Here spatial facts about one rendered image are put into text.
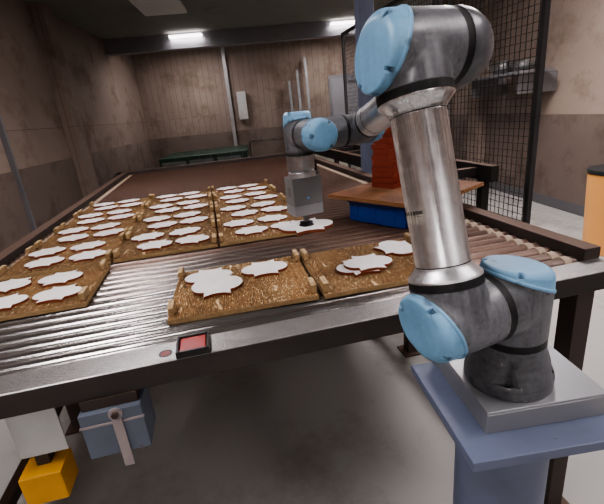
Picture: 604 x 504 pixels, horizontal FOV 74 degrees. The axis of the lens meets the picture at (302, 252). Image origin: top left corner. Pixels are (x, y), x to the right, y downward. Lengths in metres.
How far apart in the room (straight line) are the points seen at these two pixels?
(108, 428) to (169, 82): 10.16
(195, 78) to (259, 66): 1.56
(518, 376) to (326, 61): 10.41
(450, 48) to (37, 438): 1.12
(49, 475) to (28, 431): 0.11
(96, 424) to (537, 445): 0.88
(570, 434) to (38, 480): 1.09
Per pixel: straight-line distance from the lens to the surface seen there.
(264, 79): 10.75
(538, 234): 1.60
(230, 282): 1.24
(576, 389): 0.89
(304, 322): 1.04
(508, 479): 0.93
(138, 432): 1.09
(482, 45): 0.72
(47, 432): 1.15
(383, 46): 0.63
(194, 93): 10.82
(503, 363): 0.79
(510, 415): 0.82
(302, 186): 1.09
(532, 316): 0.75
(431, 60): 0.64
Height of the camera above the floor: 1.42
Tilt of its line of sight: 19 degrees down
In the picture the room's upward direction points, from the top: 6 degrees counter-clockwise
